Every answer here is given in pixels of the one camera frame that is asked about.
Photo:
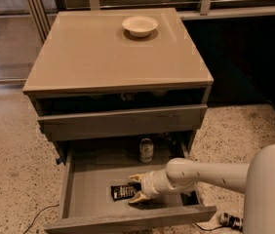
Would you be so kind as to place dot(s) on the white ceramic bowl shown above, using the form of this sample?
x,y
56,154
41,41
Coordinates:
x,y
140,26

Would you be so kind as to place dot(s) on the white can in drawer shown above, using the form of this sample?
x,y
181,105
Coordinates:
x,y
146,150

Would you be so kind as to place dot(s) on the grey drawer cabinet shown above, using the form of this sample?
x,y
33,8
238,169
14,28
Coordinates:
x,y
90,64

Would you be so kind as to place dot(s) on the open grey middle drawer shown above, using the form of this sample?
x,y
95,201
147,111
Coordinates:
x,y
94,166

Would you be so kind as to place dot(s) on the closed grey top drawer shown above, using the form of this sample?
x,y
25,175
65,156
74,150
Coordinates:
x,y
123,123

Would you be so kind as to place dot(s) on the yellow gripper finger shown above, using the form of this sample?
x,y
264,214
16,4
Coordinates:
x,y
139,198
137,178

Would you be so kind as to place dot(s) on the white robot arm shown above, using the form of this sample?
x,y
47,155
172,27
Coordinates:
x,y
255,180

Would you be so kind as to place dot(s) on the black power strip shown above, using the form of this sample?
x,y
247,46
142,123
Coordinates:
x,y
229,220

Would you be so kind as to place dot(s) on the black rxbar chocolate wrapper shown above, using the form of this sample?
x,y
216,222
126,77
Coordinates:
x,y
123,192

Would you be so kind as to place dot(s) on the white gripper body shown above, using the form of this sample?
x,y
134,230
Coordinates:
x,y
147,184

